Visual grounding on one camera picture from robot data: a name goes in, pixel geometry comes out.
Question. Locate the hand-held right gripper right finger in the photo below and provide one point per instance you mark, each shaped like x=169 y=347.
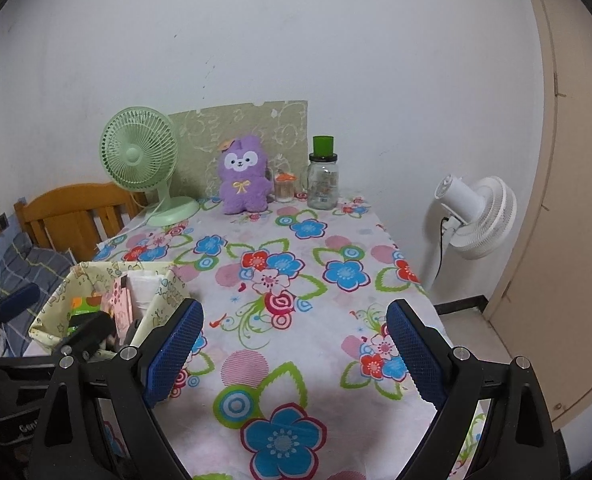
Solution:
x=418 y=355

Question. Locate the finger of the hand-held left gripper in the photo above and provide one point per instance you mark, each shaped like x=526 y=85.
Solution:
x=93 y=330
x=18 y=300

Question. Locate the purple plush toy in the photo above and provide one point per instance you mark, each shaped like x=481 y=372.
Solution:
x=243 y=185

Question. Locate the glass jar with green lid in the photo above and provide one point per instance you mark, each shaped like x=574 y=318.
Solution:
x=323 y=185

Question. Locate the wall outlet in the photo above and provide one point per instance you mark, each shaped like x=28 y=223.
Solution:
x=2 y=220

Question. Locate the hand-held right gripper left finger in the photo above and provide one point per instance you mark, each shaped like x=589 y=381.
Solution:
x=173 y=355

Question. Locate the floral tablecloth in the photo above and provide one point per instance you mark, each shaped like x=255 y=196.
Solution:
x=316 y=260

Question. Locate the white cloth bag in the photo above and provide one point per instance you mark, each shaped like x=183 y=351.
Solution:
x=143 y=292

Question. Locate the yellow printed fabric basket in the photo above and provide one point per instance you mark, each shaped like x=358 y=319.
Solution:
x=166 y=290

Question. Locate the pink packet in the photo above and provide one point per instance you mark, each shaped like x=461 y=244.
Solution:
x=121 y=310

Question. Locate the grey plaid bedding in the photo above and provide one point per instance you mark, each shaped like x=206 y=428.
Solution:
x=26 y=265

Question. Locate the white standing fan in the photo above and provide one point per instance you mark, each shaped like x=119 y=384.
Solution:
x=486 y=215

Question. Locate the green patterned board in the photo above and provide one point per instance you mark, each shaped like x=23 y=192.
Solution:
x=256 y=120

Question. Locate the beige door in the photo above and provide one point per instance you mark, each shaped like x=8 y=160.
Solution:
x=576 y=210

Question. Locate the toothpick jar with orange lid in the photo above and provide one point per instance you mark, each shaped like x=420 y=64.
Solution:
x=285 y=191

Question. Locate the green desk fan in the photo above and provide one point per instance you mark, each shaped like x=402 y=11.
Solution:
x=133 y=152

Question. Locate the green orange tissue packet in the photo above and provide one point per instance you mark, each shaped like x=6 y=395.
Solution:
x=86 y=305

